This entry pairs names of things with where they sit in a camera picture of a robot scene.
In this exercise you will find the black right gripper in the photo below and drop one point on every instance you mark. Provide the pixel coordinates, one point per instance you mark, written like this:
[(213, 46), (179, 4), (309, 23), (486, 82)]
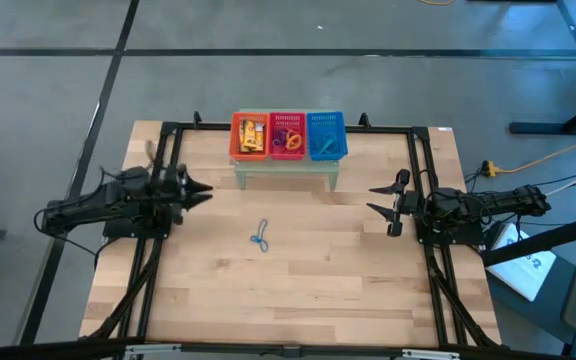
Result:
[(408, 202)]

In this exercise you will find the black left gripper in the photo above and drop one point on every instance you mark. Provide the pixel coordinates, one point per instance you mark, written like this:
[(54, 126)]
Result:
[(175, 195)]

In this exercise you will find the yellow Crayola crayon pack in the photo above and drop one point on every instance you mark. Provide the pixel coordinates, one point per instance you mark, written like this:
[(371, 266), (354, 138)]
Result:
[(258, 142), (246, 135)]

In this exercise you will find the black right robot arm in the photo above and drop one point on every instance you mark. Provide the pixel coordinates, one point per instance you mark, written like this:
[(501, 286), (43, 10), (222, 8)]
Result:
[(508, 200)]

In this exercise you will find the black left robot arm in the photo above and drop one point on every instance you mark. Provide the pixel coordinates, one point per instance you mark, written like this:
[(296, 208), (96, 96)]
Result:
[(98, 205)]

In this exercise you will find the orange plastic basket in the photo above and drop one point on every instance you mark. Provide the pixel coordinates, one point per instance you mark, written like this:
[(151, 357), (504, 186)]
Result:
[(248, 157)]

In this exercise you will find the pale green small shelf table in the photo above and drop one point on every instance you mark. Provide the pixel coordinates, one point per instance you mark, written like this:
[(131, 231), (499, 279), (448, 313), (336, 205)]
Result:
[(288, 170)]

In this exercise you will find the red plastic basket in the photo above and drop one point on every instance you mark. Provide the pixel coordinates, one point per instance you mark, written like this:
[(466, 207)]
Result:
[(288, 156)]

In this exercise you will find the blue plastic basket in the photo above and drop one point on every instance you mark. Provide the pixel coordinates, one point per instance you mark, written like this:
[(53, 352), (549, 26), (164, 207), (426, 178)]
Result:
[(313, 125)]

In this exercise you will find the yellow power plug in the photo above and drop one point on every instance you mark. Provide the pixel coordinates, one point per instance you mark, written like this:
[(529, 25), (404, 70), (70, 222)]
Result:
[(490, 169)]

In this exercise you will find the white box with blue print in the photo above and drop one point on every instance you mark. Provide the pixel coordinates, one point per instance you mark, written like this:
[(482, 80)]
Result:
[(523, 275)]

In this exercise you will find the black diagonal metal bar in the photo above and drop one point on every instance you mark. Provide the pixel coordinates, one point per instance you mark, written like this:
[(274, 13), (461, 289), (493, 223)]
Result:
[(543, 240)]

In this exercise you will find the dark blue side table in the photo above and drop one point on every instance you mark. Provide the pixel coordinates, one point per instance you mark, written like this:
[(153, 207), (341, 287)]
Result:
[(548, 310)]

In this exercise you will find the black aluminium table frame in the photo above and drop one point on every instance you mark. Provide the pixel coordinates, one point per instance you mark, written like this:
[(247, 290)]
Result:
[(208, 126)]

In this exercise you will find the silver metal bracket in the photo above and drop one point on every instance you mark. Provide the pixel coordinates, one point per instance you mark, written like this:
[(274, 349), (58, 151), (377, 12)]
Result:
[(153, 350), (430, 354)]

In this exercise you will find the black overhead rig frame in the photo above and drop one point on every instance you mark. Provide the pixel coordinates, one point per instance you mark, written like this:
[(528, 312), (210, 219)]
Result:
[(43, 350)]

